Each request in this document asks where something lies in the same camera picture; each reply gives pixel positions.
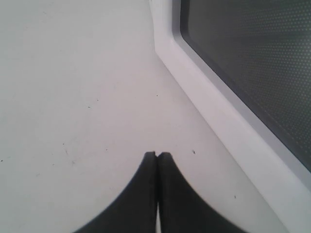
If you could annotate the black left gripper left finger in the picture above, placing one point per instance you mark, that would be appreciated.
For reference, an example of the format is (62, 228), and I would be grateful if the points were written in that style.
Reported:
(135, 208)

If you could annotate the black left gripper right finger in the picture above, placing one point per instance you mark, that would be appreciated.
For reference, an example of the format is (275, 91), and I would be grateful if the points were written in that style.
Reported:
(181, 209)

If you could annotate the white microwave door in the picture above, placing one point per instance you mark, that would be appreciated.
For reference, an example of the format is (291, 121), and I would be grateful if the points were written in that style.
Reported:
(246, 66)

